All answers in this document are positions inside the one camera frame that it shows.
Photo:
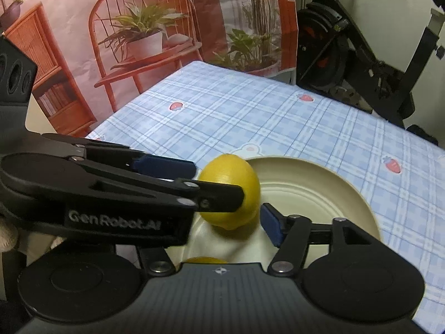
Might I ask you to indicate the cream round plate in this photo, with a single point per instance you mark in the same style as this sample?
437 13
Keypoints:
313 195

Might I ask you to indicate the blue checked tablecloth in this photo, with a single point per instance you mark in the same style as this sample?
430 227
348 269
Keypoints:
260 118

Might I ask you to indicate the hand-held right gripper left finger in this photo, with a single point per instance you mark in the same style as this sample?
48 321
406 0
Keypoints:
158 261

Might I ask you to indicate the printed pink wall backdrop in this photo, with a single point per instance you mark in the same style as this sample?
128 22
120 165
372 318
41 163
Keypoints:
69 24

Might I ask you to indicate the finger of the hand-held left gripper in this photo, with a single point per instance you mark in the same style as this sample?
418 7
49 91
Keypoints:
163 167
219 198

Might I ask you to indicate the black exercise bike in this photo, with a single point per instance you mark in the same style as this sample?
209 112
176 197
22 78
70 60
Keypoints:
347 48

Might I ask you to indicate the person's left hand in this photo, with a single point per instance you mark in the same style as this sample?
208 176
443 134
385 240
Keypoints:
7 236

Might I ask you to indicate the yellow lemon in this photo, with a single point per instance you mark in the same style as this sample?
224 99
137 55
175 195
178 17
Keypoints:
205 260
229 170

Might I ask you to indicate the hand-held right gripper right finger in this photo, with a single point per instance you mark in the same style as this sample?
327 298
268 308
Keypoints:
271 224

